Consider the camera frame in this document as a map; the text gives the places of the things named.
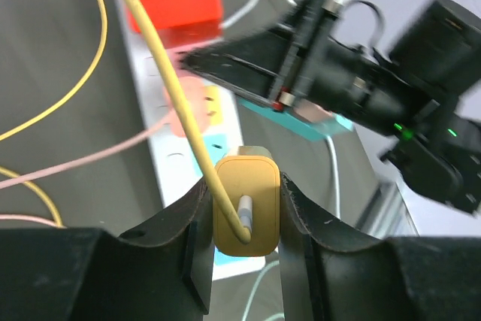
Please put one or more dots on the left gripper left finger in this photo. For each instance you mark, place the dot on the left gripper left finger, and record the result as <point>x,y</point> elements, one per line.
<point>159,270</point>

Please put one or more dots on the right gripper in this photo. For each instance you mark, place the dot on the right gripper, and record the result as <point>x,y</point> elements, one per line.
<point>284,66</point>

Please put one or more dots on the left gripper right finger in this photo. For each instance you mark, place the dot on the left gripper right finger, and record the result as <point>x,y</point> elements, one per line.
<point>331,271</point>

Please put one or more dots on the yellow usb charger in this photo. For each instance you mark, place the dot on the yellow usb charger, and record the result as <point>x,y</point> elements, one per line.
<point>251,179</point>

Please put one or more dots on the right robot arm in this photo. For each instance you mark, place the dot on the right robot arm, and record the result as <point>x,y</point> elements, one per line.
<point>440,51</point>

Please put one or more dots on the teal power strip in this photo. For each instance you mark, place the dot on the teal power strip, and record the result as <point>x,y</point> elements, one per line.
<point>311,131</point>

